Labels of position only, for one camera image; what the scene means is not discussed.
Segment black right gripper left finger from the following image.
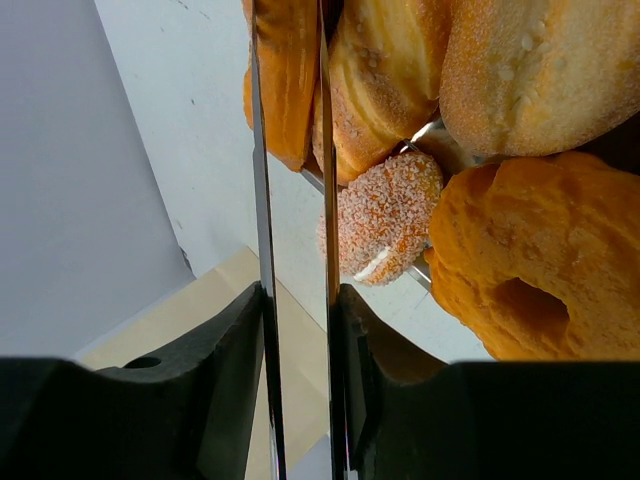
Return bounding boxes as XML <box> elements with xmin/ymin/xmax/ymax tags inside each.
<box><xmin>0</xmin><ymin>280</ymin><xmax>266</xmax><ymax>480</ymax></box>

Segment metal bread tongs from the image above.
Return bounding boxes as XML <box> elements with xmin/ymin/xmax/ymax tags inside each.
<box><xmin>250</xmin><ymin>1</ymin><xmax>349</xmax><ymax>479</ymax></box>

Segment metal baking tray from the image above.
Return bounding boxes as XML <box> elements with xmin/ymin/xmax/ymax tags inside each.
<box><xmin>299</xmin><ymin>117</ymin><xmax>481</xmax><ymax>294</ymax></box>

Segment golden oval fake loaf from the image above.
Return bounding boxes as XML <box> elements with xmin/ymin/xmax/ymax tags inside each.
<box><xmin>440</xmin><ymin>1</ymin><xmax>639</xmax><ymax>157</ymax></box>

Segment long baguette fake bread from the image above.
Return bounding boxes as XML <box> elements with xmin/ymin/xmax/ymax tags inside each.
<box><xmin>242</xmin><ymin>0</ymin><xmax>320</xmax><ymax>172</ymax></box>

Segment scored oval fake loaf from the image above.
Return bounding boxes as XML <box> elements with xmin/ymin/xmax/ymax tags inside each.
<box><xmin>328</xmin><ymin>0</ymin><xmax>454</xmax><ymax>186</ymax></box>

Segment beige paper bag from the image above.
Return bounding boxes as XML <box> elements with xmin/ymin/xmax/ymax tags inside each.
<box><xmin>80</xmin><ymin>248</ymin><xmax>331</xmax><ymax>479</ymax></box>

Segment ring shaped fake bread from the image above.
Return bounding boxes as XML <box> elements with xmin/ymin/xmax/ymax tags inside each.
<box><xmin>426</xmin><ymin>152</ymin><xmax>639</xmax><ymax>361</ymax></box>

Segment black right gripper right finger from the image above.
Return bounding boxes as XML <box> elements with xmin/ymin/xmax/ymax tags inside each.
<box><xmin>339</xmin><ymin>285</ymin><xmax>639</xmax><ymax>479</ymax></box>

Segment pink sugared fake doughnut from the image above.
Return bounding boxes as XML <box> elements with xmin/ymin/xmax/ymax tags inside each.
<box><xmin>316</xmin><ymin>152</ymin><xmax>445</xmax><ymax>287</ymax></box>

